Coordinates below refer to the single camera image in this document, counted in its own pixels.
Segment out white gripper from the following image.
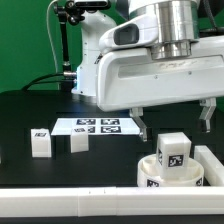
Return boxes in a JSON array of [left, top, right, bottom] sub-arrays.
[[96, 36, 224, 142]]

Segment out white round stool seat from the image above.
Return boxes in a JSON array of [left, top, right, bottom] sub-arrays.
[[137, 154, 204, 187]]

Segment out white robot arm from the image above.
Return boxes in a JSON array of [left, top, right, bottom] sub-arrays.
[[95, 0, 224, 132]]

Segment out white sheet with tags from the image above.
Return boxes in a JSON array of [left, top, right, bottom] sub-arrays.
[[51, 118, 140, 136]]

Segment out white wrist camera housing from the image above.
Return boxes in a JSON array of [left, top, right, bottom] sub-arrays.
[[99, 23, 150, 54]]

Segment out white front obstacle rail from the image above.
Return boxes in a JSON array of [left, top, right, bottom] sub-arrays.
[[0, 187, 224, 218]]

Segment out black cables on table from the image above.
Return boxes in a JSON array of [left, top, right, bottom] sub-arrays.
[[21, 72, 78, 92]]

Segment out black camera stand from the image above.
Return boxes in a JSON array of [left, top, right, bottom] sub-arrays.
[[54, 0, 84, 77]]

